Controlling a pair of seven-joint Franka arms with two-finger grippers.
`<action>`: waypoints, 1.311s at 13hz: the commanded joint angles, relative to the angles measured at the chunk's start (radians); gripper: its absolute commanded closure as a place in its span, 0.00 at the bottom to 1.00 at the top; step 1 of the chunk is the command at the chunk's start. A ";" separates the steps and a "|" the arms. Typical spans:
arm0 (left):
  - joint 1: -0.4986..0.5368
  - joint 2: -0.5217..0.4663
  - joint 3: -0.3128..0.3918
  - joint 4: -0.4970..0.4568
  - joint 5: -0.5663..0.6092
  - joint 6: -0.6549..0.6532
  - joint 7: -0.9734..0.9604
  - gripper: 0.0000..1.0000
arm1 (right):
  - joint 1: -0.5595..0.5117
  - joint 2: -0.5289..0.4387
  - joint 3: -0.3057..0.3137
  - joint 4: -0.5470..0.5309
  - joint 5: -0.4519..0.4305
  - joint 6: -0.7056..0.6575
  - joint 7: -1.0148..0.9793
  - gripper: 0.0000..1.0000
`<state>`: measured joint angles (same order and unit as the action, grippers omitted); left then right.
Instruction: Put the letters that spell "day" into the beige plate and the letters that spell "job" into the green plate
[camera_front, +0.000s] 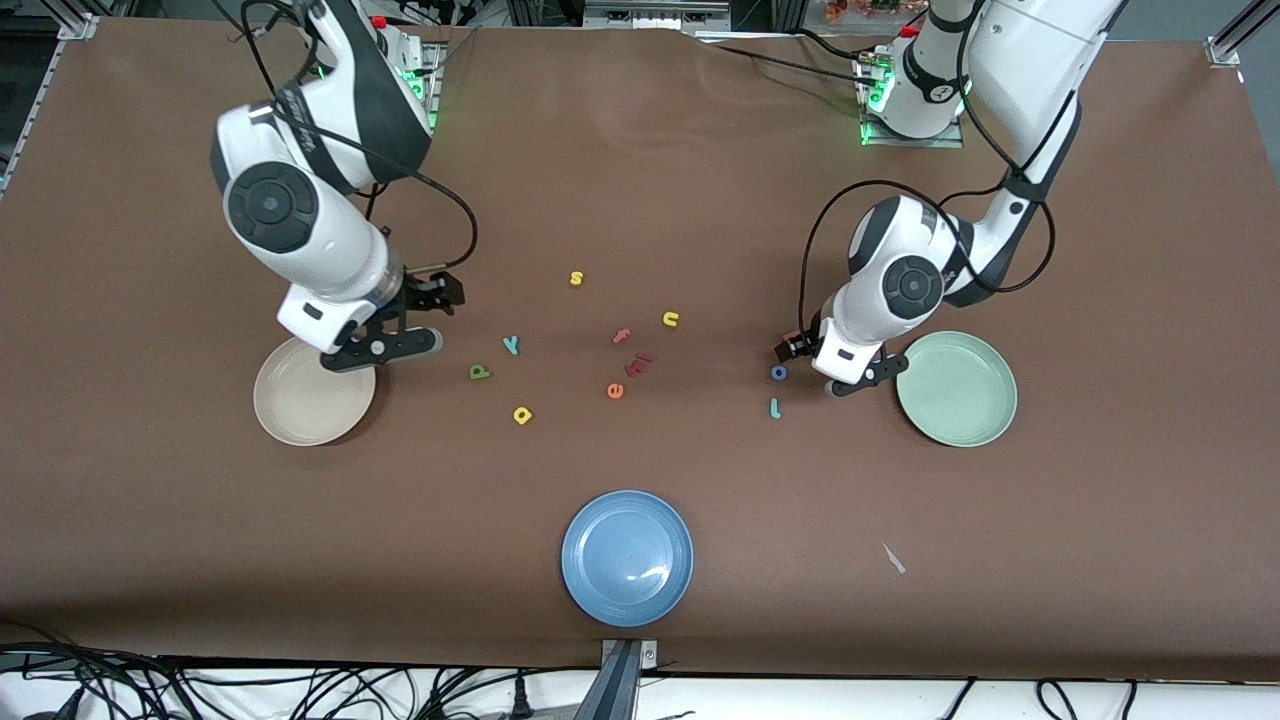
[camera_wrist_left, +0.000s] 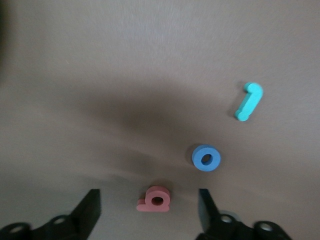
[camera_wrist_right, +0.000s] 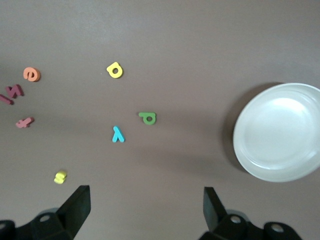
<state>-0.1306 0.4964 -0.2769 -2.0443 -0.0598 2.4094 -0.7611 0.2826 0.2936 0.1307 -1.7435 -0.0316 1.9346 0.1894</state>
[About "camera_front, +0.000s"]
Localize beige brown plate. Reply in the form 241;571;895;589
253;335;378;447

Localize green plate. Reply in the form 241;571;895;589
895;331;1019;448

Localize blue plate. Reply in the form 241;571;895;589
561;489;695;629

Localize orange artificial flowers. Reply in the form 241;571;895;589
825;0;906;23

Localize grey equipment box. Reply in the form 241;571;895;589
583;0;731;33

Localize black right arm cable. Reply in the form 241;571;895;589
235;0;479;273

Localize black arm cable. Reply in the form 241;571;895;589
235;0;479;273
797;0;1081;346

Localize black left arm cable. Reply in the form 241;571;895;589
797;0;1081;346

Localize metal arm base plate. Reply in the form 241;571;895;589
860;50;966;149
400;30;441;133

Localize black base cable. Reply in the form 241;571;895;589
795;28;881;66
700;38;881;91

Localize grey metal mounting post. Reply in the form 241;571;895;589
575;638;661;720

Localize aluminium frame rail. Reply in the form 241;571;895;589
0;0;101;191
1205;0;1271;81

